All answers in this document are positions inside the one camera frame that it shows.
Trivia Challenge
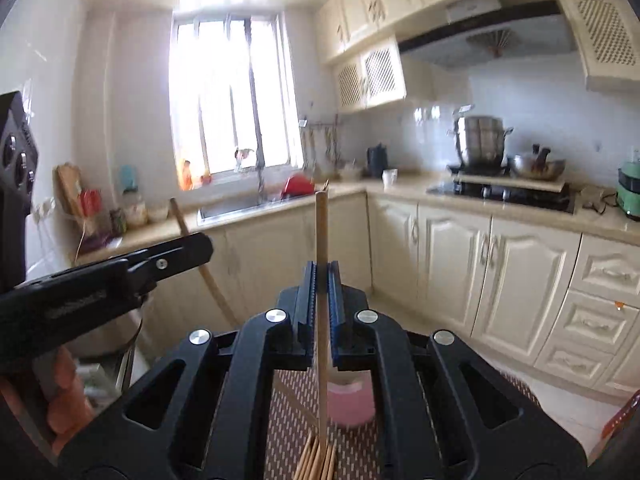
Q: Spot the steel sink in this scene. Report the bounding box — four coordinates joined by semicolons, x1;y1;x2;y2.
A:
196;190;322;227

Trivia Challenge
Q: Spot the beige power strip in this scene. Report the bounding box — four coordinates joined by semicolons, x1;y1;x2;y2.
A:
575;189;622;214

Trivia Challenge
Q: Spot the orange plastic bottle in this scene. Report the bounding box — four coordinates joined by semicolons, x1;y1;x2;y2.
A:
599;399;640;454

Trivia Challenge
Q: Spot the steel faucet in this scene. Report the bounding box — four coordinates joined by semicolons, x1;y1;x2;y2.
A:
234;147;269;197

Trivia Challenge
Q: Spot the green kitchen appliance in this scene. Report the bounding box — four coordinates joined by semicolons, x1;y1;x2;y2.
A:
615;159;640;222

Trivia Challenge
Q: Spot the cream drawer unit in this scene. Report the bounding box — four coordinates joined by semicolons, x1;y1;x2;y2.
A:
534;233;640;397

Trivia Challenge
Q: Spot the hanging utensil rail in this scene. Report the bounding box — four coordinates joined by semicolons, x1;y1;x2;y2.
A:
299;114;347;172

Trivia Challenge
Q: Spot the red bowl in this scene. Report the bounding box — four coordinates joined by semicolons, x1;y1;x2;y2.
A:
279;172;316;201

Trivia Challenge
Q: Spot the wooden chopstick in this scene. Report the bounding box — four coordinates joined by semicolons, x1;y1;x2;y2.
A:
168;197;240;329
315;191;331;462

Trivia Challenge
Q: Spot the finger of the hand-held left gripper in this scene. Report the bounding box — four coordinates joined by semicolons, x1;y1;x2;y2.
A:
124;231;215;297

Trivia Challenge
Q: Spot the person's left hand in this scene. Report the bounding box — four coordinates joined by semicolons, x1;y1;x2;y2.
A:
0;346;97;457

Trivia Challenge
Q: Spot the steel wok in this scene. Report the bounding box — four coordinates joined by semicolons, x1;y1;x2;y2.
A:
507;144;568;181

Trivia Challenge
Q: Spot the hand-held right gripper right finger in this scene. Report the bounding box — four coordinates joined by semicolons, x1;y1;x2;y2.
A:
327;260;589;480

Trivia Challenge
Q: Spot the brown dotted placemat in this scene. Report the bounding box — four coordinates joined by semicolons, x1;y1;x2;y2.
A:
264;366;542;480

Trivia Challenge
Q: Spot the wooden cutting board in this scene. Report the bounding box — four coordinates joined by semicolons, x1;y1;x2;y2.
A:
54;162;87;219

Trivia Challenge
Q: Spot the bundle of wooden chopsticks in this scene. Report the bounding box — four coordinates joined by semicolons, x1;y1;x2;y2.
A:
292;429;339;480

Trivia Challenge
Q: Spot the cream sink base cabinet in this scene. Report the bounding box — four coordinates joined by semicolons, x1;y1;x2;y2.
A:
144;194;374;328

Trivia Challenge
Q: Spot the lattice-door wall cabinet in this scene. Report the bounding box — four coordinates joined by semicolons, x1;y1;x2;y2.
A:
555;0;640;94
332;35;407;114

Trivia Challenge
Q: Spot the purple bag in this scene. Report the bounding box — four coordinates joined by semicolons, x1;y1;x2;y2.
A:
79;232;124;254

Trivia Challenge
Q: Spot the steel stockpot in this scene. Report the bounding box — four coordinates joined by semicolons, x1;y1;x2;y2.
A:
451;104;515;169

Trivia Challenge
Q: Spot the range hood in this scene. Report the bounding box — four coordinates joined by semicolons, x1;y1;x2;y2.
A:
397;0;579;70

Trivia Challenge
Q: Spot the dark kettle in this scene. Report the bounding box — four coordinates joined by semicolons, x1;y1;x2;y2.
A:
366;143;390;179

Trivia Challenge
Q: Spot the red package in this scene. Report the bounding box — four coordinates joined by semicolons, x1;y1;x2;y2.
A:
79;188;104;219

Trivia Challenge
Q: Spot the white jar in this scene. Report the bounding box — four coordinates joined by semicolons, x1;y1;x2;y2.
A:
124;192;149;226

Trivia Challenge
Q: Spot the cream stove base cabinet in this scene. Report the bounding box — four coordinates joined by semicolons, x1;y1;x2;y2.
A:
367;194;584;362

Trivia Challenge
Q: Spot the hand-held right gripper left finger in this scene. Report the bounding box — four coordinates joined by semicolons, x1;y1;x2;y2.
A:
62;261;318;480

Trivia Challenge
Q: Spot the black gas stove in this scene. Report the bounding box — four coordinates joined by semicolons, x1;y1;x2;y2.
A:
426;162;577;215

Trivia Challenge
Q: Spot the pink cup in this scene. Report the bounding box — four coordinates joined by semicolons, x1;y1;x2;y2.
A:
327;369;377;429

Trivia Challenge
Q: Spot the kitchen window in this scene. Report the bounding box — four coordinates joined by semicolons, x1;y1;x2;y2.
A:
169;9;304;182

